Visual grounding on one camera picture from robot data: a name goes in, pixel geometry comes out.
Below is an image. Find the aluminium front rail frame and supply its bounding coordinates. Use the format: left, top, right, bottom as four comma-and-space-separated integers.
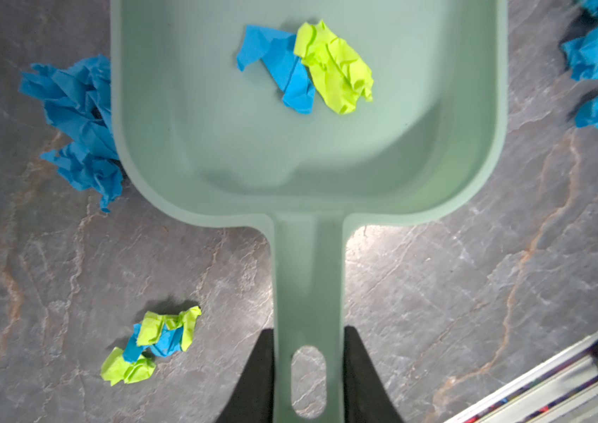
449, 332, 598, 423

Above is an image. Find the green blue scrap cluster front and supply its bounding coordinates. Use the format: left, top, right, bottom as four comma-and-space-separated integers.
100, 306, 202, 386

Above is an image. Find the green plastic dustpan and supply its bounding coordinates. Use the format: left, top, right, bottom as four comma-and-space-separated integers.
110, 1, 508, 422

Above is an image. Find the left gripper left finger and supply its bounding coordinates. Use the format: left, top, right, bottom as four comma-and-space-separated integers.
215, 329, 274, 423

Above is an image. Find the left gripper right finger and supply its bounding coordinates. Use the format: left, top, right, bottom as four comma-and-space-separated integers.
343, 326, 403, 423

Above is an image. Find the blue paper scrap cluster centre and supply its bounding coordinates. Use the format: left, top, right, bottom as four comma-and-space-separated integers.
20, 55, 124, 213

